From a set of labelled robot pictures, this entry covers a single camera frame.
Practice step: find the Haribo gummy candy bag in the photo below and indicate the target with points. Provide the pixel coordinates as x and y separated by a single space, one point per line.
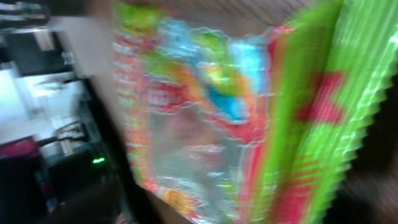
250 111

